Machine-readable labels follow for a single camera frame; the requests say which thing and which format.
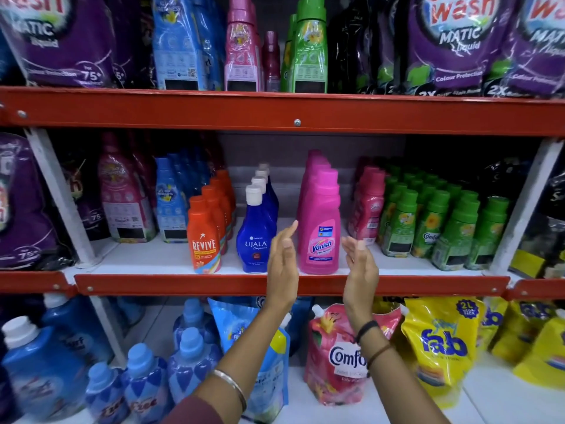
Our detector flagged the person's right forearm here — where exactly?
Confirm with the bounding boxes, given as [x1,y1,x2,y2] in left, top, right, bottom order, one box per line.
[356,324,451,424]

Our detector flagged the red metal shelf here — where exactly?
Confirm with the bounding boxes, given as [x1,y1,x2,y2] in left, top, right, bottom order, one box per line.
[0,85,565,424]
[0,270,79,297]
[503,277,565,302]

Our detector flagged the silver bangle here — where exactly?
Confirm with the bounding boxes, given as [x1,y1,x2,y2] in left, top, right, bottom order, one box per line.
[208,369,248,413]

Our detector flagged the person's left forearm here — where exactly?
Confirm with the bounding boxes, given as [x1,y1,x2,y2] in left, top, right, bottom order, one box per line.
[194,304,288,413]

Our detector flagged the small dark pink bottle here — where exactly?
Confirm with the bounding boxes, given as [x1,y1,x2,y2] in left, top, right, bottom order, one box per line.
[355,170,387,246]
[347,165,376,237]

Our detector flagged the light blue softener pouch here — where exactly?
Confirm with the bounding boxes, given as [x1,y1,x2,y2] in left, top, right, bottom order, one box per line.
[207,297,291,423]

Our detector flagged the group of small green bottles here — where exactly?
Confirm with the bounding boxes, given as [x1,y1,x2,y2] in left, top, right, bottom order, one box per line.
[378,162,511,272]

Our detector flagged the black pouch yellow label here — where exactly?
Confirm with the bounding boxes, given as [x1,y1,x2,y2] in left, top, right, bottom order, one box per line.
[510,171,565,280]

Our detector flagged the black purple detergent pouch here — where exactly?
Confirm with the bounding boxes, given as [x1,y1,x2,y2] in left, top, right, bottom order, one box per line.
[328,0,376,94]
[370,0,411,95]

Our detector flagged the large pink bottle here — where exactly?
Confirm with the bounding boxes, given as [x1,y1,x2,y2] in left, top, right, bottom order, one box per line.
[128,132,158,208]
[98,132,158,243]

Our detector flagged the person's right hand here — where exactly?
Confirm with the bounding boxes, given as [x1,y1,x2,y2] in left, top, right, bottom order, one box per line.
[341,236,381,332]

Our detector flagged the tall green bottle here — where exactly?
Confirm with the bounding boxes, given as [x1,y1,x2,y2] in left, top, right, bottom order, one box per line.
[280,12,299,93]
[289,0,329,94]

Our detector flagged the black wristband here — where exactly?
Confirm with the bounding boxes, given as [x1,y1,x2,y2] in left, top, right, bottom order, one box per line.
[355,320,381,345]

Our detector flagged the brown thread bracelet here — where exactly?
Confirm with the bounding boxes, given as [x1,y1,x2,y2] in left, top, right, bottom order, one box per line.
[365,343,395,370]

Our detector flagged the pink softener pouch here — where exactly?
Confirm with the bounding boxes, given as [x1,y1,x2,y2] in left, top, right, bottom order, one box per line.
[303,303,403,407]

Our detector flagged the yellow detergent pouch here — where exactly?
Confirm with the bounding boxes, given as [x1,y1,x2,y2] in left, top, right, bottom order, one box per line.
[513,309,565,390]
[476,297,509,354]
[490,300,557,367]
[400,297,486,409]

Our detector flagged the person's left hand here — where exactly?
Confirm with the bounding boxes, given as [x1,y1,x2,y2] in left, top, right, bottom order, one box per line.
[263,219,301,315]

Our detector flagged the pale blue checkered bottle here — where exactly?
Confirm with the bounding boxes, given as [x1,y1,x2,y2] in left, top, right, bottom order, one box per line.
[172,297,221,349]
[167,326,223,405]
[84,362,131,424]
[121,343,174,424]

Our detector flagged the olive yellow pouch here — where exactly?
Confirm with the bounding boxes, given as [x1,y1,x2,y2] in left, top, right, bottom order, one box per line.
[373,297,403,315]

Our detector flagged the dark blue white-capped bottle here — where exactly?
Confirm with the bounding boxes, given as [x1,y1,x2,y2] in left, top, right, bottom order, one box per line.
[236,185,278,274]
[255,168,280,208]
[250,175,280,226]
[258,163,277,190]

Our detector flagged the large blue white-capped bottle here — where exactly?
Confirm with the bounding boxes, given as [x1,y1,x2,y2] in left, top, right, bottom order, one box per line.
[39,292,115,367]
[0,315,91,422]

